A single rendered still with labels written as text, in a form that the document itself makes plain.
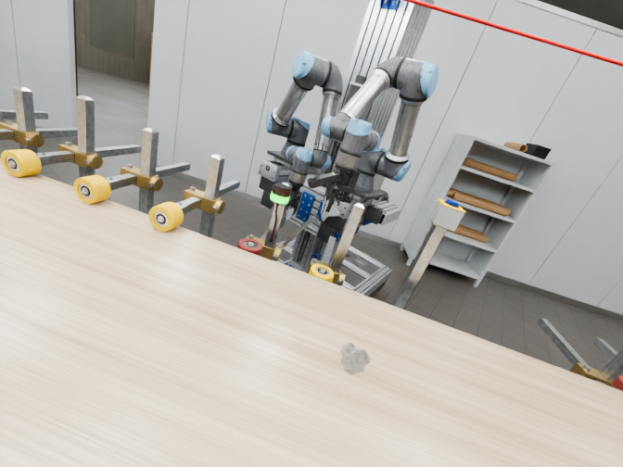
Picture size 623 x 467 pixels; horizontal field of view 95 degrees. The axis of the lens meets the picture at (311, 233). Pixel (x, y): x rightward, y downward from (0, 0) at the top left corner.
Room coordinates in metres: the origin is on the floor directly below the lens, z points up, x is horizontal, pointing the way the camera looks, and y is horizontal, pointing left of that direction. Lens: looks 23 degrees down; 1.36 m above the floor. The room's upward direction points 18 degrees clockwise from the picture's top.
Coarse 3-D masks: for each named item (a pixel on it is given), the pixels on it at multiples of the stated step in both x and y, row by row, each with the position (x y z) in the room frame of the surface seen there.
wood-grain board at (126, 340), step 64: (0, 192) 0.66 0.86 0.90; (64, 192) 0.77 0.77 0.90; (0, 256) 0.45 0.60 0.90; (64, 256) 0.51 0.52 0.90; (128, 256) 0.58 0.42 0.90; (192, 256) 0.66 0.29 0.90; (256, 256) 0.77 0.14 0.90; (0, 320) 0.32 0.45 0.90; (64, 320) 0.35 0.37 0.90; (128, 320) 0.40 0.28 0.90; (192, 320) 0.45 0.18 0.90; (256, 320) 0.51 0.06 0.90; (320, 320) 0.58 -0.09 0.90; (384, 320) 0.66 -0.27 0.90; (0, 384) 0.23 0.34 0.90; (64, 384) 0.26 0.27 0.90; (128, 384) 0.29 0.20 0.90; (192, 384) 0.32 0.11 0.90; (256, 384) 0.35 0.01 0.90; (320, 384) 0.40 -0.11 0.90; (384, 384) 0.45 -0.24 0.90; (448, 384) 0.50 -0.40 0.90; (512, 384) 0.57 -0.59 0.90; (576, 384) 0.66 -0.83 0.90; (0, 448) 0.17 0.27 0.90; (64, 448) 0.19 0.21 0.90; (128, 448) 0.21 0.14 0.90; (192, 448) 0.23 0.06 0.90; (256, 448) 0.26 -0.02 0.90; (320, 448) 0.28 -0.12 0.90; (384, 448) 0.32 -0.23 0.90; (448, 448) 0.35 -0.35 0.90; (512, 448) 0.39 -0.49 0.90; (576, 448) 0.44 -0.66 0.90
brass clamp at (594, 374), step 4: (576, 364) 0.86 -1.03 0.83; (580, 364) 0.86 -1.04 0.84; (572, 368) 0.86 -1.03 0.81; (576, 368) 0.86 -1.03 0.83; (580, 368) 0.84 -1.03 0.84; (592, 368) 0.86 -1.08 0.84; (576, 372) 0.84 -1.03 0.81; (580, 372) 0.83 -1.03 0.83; (584, 372) 0.82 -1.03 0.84; (588, 372) 0.82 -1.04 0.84; (592, 372) 0.83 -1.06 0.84; (596, 372) 0.84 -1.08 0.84; (600, 372) 0.85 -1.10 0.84; (584, 376) 0.82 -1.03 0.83; (588, 376) 0.82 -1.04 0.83; (592, 376) 0.82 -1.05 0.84; (596, 376) 0.82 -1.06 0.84; (600, 376) 0.83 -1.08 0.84; (600, 380) 0.82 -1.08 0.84; (604, 380) 0.82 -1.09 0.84; (608, 380) 0.82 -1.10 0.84; (608, 384) 0.81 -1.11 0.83
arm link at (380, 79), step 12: (396, 60) 1.34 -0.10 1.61; (372, 72) 1.34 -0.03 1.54; (384, 72) 1.31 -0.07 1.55; (372, 84) 1.27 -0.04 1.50; (384, 84) 1.31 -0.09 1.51; (360, 96) 1.22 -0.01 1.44; (372, 96) 1.25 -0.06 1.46; (348, 108) 1.17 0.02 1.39; (360, 108) 1.19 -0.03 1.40; (324, 120) 1.13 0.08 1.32; (336, 120) 1.12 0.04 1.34; (348, 120) 1.14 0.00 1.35; (324, 132) 1.13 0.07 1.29; (336, 132) 1.10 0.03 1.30
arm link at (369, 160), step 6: (378, 150) 1.52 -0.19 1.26; (384, 150) 1.54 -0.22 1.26; (366, 156) 1.52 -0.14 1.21; (372, 156) 1.51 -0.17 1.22; (378, 156) 1.50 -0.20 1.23; (360, 162) 1.53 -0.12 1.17; (366, 162) 1.52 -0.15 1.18; (372, 162) 1.50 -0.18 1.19; (378, 162) 1.49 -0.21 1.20; (360, 168) 1.53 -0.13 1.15; (366, 168) 1.51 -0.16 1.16; (372, 168) 1.51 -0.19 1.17
